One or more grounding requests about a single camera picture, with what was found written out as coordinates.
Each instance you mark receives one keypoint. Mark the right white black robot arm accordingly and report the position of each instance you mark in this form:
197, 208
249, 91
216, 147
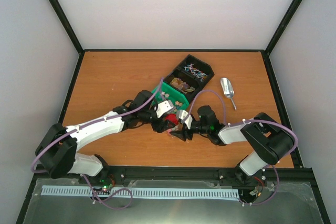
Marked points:
270, 141

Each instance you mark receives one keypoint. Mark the black bin with popsicle candies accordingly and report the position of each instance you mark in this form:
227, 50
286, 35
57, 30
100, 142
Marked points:
184, 83

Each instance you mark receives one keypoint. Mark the silver metal scoop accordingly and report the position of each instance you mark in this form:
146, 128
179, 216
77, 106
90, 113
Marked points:
228, 90

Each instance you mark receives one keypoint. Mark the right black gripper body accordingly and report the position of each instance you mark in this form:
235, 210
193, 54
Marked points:
186, 132

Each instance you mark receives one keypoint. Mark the green plastic candy bin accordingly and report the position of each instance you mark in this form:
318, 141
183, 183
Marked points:
169, 93

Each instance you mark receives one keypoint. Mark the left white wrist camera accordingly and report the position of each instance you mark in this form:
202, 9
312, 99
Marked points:
164, 107

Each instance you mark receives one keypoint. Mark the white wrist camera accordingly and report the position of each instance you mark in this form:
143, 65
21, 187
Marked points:
164, 107
184, 117

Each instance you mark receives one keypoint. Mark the metal sheet panel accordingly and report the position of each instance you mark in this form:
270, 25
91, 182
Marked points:
283, 203

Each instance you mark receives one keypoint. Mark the light blue slotted cable duct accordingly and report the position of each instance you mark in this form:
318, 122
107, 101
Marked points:
147, 193

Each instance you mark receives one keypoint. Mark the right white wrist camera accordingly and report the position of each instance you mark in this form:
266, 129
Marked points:
184, 117

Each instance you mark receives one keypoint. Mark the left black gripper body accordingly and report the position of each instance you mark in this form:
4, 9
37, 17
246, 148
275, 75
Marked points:
156, 127

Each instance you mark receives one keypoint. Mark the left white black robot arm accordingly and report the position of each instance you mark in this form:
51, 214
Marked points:
59, 154

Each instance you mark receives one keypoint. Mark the black bin with lollipops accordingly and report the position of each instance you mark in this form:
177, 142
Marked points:
198, 69

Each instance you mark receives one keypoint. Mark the black aluminium frame rail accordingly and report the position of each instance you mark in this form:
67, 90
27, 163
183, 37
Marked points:
123, 175

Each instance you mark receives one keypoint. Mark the red jar lid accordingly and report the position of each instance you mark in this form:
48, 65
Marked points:
172, 118

